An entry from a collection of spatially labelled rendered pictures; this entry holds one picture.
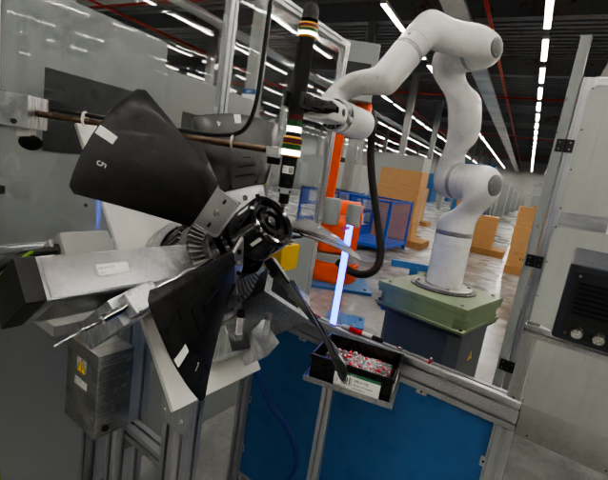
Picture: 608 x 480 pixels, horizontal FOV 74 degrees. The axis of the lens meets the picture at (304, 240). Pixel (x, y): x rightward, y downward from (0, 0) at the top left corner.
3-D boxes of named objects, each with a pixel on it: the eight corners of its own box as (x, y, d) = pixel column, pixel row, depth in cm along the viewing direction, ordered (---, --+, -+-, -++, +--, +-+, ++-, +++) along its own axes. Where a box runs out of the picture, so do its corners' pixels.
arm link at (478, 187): (453, 232, 145) (466, 165, 141) (496, 243, 129) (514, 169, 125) (428, 230, 140) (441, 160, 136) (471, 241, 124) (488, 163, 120)
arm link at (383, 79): (373, 28, 115) (306, 105, 111) (420, 43, 108) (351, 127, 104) (376, 52, 123) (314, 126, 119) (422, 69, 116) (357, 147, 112)
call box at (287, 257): (244, 264, 145) (248, 235, 143) (262, 261, 153) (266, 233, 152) (278, 276, 136) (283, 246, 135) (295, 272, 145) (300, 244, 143)
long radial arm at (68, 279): (158, 265, 93) (187, 242, 87) (169, 295, 91) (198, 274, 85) (10, 284, 69) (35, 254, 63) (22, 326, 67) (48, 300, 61)
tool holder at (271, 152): (259, 190, 90) (265, 145, 88) (263, 188, 97) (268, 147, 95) (299, 196, 90) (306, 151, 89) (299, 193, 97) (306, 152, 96)
